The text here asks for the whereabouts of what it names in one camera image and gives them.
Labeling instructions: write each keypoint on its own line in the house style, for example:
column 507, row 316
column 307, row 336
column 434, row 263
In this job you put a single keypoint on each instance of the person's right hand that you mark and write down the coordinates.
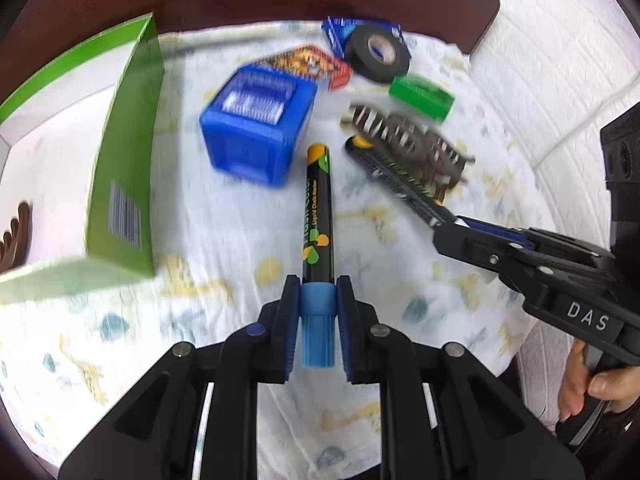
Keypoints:
column 615, row 385

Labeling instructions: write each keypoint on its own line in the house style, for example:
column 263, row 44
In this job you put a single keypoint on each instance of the black utility knife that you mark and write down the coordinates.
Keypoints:
column 395, row 180

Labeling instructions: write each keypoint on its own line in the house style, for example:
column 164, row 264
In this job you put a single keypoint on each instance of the orange card box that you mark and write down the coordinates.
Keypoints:
column 320, row 64

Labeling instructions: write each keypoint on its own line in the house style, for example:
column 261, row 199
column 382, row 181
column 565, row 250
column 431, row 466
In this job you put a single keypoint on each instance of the printed blanket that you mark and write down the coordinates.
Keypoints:
column 210, row 240

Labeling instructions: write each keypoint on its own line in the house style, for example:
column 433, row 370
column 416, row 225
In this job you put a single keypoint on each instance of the black tape roll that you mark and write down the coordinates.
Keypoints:
column 357, row 55

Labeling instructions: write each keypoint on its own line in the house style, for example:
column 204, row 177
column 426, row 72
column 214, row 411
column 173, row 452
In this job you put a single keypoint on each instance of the black marker with blue cap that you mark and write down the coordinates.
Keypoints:
column 318, row 210

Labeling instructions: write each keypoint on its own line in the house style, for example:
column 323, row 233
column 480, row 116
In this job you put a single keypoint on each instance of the blue plastic box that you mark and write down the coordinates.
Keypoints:
column 255, row 130

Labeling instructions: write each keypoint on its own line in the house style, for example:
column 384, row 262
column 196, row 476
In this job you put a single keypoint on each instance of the white quilted mattress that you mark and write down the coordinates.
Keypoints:
column 550, row 60

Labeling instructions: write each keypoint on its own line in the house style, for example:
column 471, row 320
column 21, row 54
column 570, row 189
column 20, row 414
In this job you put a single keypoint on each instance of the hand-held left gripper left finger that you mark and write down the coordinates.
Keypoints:
column 289, row 332

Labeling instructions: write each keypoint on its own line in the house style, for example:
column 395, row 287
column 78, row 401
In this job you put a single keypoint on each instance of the green cardboard box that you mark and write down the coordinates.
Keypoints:
column 125, row 160

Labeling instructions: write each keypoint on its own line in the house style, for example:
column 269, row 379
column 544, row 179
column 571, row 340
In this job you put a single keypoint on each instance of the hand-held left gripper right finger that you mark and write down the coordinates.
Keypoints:
column 345, row 332

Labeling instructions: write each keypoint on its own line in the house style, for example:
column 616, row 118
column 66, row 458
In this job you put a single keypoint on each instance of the small blue cardboard box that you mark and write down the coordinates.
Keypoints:
column 334, row 30

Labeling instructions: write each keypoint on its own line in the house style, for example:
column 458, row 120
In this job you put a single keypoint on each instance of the small green plastic box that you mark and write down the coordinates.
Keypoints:
column 420, row 95

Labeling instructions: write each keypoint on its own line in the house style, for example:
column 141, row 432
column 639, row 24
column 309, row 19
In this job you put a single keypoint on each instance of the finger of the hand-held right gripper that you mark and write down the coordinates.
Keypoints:
column 555, row 250
column 480, row 255

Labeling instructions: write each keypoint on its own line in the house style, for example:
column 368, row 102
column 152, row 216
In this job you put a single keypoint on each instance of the brown patterned hair claw clip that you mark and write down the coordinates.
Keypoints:
column 400, row 132

